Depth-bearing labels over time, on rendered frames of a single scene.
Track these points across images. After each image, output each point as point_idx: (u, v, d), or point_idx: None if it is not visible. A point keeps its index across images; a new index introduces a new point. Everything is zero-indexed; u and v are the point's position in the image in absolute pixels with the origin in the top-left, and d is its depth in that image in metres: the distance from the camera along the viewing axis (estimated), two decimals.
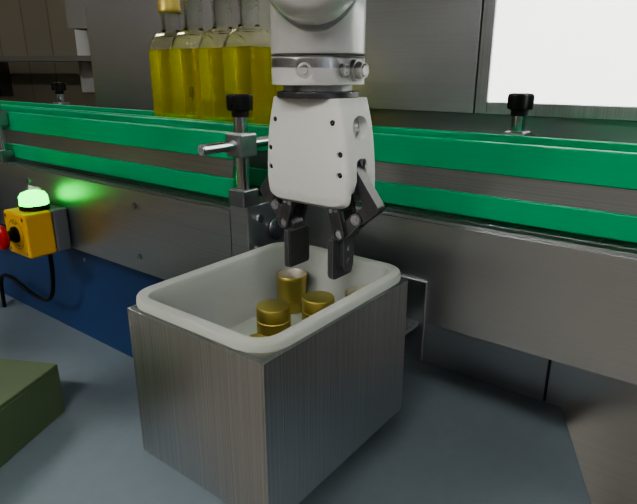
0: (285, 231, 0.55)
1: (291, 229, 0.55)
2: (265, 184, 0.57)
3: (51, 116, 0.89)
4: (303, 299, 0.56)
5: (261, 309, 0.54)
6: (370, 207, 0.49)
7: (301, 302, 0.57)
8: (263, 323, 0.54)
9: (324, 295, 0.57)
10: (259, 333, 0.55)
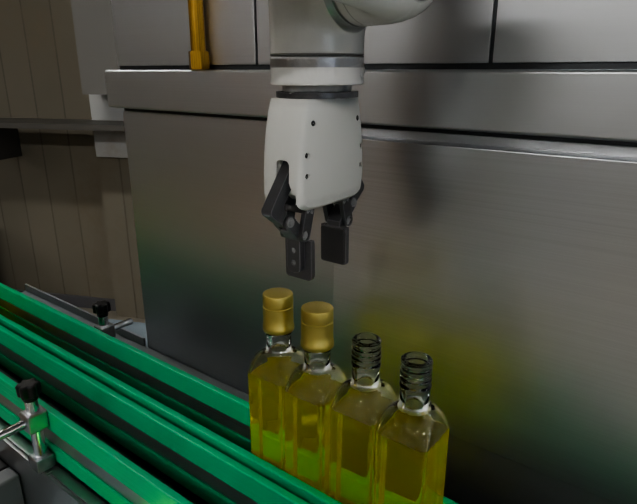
0: (312, 242, 0.52)
1: (309, 239, 0.52)
2: (277, 205, 0.48)
3: (113, 456, 0.65)
4: (323, 313, 0.56)
5: None
6: (360, 186, 0.58)
7: (317, 320, 0.56)
8: None
9: (314, 304, 0.58)
10: None
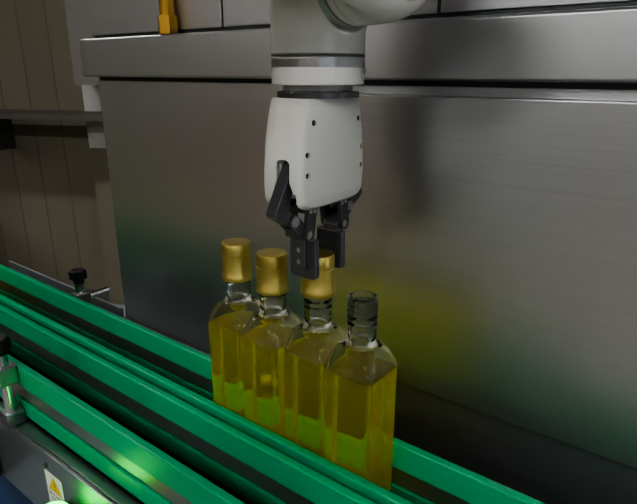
0: (316, 242, 0.52)
1: (314, 239, 0.53)
2: (281, 207, 0.49)
3: (77, 404, 0.66)
4: (276, 257, 0.57)
5: (328, 255, 0.54)
6: None
7: (270, 264, 0.57)
8: (331, 268, 0.55)
9: (269, 250, 0.59)
10: (328, 281, 0.55)
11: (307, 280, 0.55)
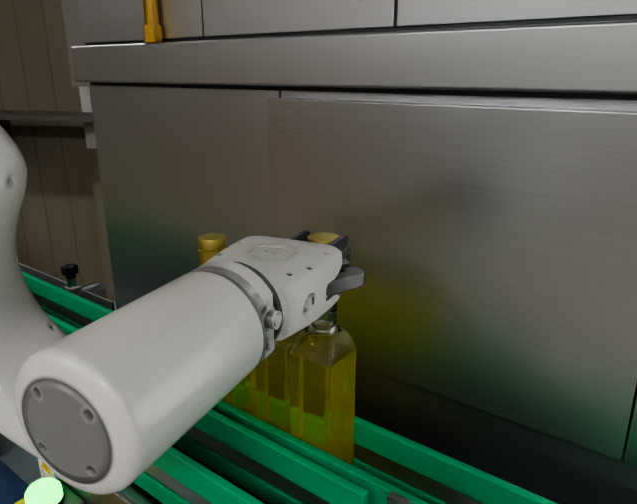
0: None
1: None
2: None
3: None
4: None
5: None
6: (355, 284, 0.49)
7: None
8: None
9: None
10: None
11: None
